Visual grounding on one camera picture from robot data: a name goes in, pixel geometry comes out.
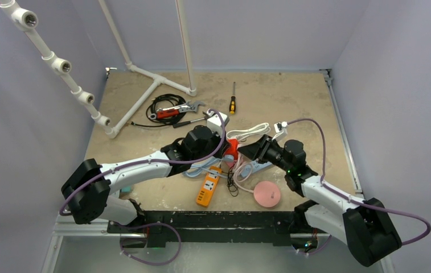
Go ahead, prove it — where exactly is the grey blue plug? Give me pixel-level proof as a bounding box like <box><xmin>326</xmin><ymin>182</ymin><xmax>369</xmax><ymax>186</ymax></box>
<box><xmin>222</xmin><ymin>155</ymin><xmax>235</xmax><ymax>168</ymax></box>

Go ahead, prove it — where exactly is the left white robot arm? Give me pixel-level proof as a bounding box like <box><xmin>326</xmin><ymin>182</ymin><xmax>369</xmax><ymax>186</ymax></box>
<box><xmin>59</xmin><ymin>126</ymin><xmax>229</xmax><ymax>233</ymax></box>

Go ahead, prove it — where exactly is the light blue power strip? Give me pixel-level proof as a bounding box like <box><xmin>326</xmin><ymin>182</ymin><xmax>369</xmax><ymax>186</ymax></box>
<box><xmin>240</xmin><ymin>161</ymin><xmax>273</xmax><ymax>177</ymax></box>

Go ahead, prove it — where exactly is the orange power strip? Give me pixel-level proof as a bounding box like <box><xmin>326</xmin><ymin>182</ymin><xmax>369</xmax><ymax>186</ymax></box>
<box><xmin>195</xmin><ymin>166</ymin><xmax>223</xmax><ymax>208</ymax></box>

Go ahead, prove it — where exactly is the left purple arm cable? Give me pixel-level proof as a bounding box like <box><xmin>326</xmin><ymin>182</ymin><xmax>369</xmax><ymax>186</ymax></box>
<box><xmin>59</xmin><ymin>109</ymin><xmax>227</xmax><ymax>267</ymax></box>

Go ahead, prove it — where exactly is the white cable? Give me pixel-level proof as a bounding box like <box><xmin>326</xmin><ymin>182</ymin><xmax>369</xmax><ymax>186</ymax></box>
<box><xmin>226</xmin><ymin>122</ymin><xmax>272</xmax><ymax>143</ymax></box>

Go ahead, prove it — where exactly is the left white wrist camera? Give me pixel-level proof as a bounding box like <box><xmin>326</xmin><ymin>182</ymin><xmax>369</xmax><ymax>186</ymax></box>
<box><xmin>206</xmin><ymin>110</ymin><xmax>230</xmax><ymax>136</ymax></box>

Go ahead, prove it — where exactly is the black handled hammer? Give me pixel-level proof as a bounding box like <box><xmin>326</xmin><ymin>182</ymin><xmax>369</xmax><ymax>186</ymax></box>
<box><xmin>172</xmin><ymin>115</ymin><xmax>209</xmax><ymax>129</ymax></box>

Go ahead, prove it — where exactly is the yellow black screwdriver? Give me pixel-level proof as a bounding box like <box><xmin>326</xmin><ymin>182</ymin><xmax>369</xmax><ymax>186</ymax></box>
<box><xmin>229</xmin><ymin>82</ymin><xmax>236</xmax><ymax>114</ymax></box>

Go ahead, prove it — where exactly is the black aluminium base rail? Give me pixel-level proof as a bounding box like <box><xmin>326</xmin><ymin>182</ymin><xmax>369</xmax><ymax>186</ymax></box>
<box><xmin>54</xmin><ymin>210</ymin><xmax>385</xmax><ymax>247</ymax></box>

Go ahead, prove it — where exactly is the red cube socket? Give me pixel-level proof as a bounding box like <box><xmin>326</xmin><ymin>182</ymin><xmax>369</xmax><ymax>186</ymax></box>
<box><xmin>224</xmin><ymin>138</ymin><xmax>239</xmax><ymax>160</ymax></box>

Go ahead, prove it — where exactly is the light blue cable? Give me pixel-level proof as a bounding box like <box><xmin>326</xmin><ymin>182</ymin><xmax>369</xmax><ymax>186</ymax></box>
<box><xmin>183</xmin><ymin>157</ymin><xmax>221</xmax><ymax>179</ymax></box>

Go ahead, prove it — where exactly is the red handled adjustable wrench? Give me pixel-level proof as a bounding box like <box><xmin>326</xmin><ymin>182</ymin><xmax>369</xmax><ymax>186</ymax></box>
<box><xmin>149</xmin><ymin>101</ymin><xmax>205</xmax><ymax>120</ymax></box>

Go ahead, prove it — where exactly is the thin black wire tangle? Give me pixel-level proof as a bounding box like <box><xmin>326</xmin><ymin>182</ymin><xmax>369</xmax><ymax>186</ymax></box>
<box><xmin>225</xmin><ymin>167</ymin><xmax>239</xmax><ymax>197</ymax></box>

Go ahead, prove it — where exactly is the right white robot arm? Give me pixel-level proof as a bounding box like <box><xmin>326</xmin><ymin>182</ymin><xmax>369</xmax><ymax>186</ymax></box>
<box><xmin>238</xmin><ymin>135</ymin><xmax>403</xmax><ymax>267</ymax></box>

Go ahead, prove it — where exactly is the white PVC pipe frame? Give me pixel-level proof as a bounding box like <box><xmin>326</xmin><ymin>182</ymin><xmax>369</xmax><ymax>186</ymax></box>
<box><xmin>0</xmin><ymin>1</ymin><xmax>197</xmax><ymax>139</ymax></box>

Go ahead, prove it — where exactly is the pink round disc charger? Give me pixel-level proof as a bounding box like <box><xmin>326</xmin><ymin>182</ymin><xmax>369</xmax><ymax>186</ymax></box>
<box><xmin>253</xmin><ymin>181</ymin><xmax>281</xmax><ymax>208</ymax></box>

